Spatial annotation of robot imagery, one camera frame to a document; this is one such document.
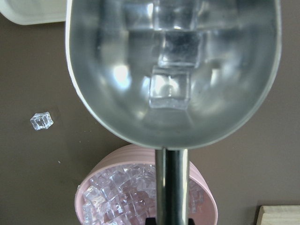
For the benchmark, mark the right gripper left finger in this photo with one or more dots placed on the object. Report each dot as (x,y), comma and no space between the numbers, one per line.
(150,221)

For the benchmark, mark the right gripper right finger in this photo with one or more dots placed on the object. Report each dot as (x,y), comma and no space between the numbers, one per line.
(191,221)

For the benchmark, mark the pink bowl with ice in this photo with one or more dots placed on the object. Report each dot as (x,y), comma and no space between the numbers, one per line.
(134,183)

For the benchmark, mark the metal ice scoop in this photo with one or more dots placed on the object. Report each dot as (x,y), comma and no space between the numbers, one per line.
(173,75)

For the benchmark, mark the bamboo cutting board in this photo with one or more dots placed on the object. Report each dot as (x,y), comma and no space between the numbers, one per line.
(279,215)

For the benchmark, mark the cream serving tray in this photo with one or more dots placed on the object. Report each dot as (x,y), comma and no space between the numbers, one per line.
(29,12)

